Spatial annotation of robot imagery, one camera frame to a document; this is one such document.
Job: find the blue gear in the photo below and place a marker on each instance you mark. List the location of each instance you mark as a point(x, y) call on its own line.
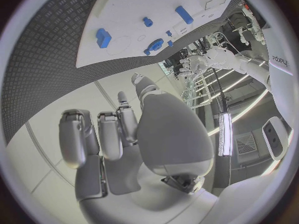
point(156, 44)

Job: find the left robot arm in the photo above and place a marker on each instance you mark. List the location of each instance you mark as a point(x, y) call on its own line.
point(243, 65)

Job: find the small blue peg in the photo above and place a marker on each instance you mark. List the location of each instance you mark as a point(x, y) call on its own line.
point(147, 51)

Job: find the blue short peg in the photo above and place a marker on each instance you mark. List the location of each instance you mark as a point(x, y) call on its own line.
point(148, 21)

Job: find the small blue plug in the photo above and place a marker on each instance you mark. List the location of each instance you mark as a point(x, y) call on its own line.
point(168, 33)
point(170, 43)

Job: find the blue rectangular block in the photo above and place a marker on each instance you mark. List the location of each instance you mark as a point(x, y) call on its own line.
point(103, 38)

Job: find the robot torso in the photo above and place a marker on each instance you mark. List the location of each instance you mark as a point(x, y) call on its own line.
point(280, 59)

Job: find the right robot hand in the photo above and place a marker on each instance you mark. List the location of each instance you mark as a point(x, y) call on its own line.
point(172, 134)

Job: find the blue long cylinder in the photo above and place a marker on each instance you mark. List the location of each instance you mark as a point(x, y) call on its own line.
point(184, 15)

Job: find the white task board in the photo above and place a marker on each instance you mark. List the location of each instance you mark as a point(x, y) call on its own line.
point(130, 9)

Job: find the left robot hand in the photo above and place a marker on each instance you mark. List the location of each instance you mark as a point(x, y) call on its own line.
point(192, 63)

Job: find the glowing light bar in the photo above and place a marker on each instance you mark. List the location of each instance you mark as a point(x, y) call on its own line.
point(225, 134)

